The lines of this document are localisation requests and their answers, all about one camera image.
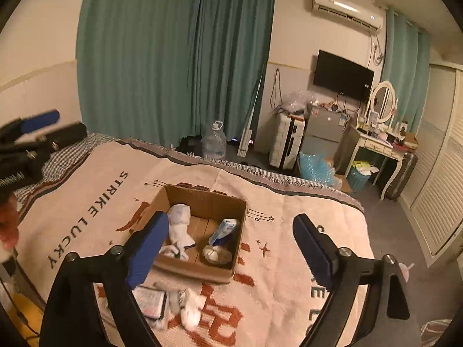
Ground wide green curtain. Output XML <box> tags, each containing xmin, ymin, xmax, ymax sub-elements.
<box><xmin>75</xmin><ymin>0</ymin><xmax>204</xmax><ymax>149</ymax></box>

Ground white louvred wardrobe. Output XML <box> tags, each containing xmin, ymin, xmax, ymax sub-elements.
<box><xmin>397</xmin><ymin>63</ymin><xmax>463</xmax><ymax>269</ymax></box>

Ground long white sock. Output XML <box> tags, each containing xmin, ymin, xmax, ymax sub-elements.
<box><xmin>167</xmin><ymin>204</ymin><xmax>198</xmax><ymax>250</ymax></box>

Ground brown cardboard box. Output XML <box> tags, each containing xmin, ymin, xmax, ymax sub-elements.
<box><xmin>135</xmin><ymin>184</ymin><xmax>248</xmax><ymax>285</ymax></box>

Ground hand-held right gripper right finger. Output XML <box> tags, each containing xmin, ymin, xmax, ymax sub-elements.
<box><xmin>292</xmin><ymin>213</ymin><xmax>422</xmax><ymax>347</ymax></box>

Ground clear plastic bag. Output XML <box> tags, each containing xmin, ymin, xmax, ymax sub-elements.
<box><xmin>280</xmin><ymin>90</ymin><xmax>319</xmax><ymax>115</ymax></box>

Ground black bag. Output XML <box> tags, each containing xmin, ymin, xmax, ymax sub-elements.
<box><xmin>177</xmin><ymin>135</ymin><xmax>205</xmax><ymax>156</ymax></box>

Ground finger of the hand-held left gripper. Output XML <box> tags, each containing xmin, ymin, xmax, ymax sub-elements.
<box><xmin>0</xmin><ymin>109</ymin><xmax>60</xmax><ymax>142</ymax></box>
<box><xmin>20</xmin><ymin>122</ymin><xmax>88</xmax><ymax>154</ymax></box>

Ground dark suitcase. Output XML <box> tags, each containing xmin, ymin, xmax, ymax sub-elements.
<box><xmin>383</xmin><ymin>152</ymin><xmax>419</xmax><ymax>202</ymax></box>

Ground blue plastic bag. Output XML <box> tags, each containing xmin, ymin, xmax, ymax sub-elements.
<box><xmin>298</xmin><ymin>151</ymin><xmax>339</xmax><ymax>187</ymax></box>

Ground large clear water bottle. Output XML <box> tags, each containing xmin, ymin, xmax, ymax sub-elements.
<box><xmin>201</xmin><ymin>120</ymin><xmax>228</xmax><ymax>160</ymax></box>

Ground grey mini fridge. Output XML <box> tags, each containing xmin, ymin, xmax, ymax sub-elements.
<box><xmin>300</xmin><ymin>103</ymin><xmax>350</xmax><ymax>160</ymax></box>

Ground person's left hand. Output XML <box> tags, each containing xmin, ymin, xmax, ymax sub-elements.
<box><xmin>0</xmin><ymin>191</ymin><xmax>21</xmax><ymax>252</ymax></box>

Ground white folding pole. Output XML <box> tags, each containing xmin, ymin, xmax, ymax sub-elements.
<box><xmin>236</xmin><ymin>73</ymin><xmax>265</xmax><ymax>158</ymax></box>

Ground black hanging cable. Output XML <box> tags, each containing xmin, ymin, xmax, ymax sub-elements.
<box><xmin>271</xmin><ymin>67</ymin><xmax>285</xmax><ymax>115</ymax></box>

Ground oval white vanity mirror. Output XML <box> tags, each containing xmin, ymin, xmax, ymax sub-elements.
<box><xmin>366</xmin><ymin>80</ymin><xmax>398</xmax><ymax>124</ymax></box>

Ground narrow green curtain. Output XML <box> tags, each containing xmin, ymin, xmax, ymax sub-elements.
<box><xmin>191</xmin><ymin>0</ymin><xmax>278</xmax><ymax>149</ymax></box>

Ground white vanity table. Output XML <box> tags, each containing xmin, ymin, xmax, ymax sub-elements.
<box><xmin>348</xmin><ymin>122</ymin><xmax>408</xmax><ymax>202</ymax></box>

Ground rolled beige sock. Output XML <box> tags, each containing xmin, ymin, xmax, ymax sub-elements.
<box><xmin>201</xmin><ymin>245</ymin><xmax>232</xmax><ymax>265</ymax></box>

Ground teal waste bin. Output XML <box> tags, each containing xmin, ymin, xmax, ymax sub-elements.
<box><xmin>346</xmin><ymin>160</ymin><xmax>381</xmax><ymax>192</ymax></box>

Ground green curtain with eyelets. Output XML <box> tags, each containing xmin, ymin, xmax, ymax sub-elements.
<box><xmin>381</xmin><ymin>6</ymin><xmax>432</xmax><ymax>135</ymax></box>

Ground white suitcase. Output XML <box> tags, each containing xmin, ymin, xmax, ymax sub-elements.
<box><xmin>268</xmin><ymin>114</ymin><xmax>308</xmax><ymax>170</ymax></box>

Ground yellow object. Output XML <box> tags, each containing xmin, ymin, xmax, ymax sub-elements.
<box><xmin>6</xmin><ymin>292</ymin><xmax>45</xmax><ymax>341</ymax></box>

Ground black wall television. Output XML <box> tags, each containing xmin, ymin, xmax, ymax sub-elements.
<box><xmin>313</xmin><ymin>50</ymin><xmax>375</xmax><ymax>103</ymax></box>

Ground white air conditioner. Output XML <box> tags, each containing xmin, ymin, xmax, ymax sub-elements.
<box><xmin>312</xmin><ymin>0</ymin><xmax>384</xmax><ymax>32</ymax></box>

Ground white sock with green print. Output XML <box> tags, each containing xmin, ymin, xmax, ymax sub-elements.
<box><xmin>157</xmin><ymin>244</ymin><xmax>189</xmax><ymax>261</ymax></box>

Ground blue tissue pack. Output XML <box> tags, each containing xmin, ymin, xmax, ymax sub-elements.
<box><xmin>209</xmin><ymin>219</ymin><xmax>241</xmax><ymax>248</ymax></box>

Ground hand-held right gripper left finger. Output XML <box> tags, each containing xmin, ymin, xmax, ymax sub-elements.
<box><xmin>41</xmin><ymin>211</ymin><xmax>170</xmax><ymax>347</ymax></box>

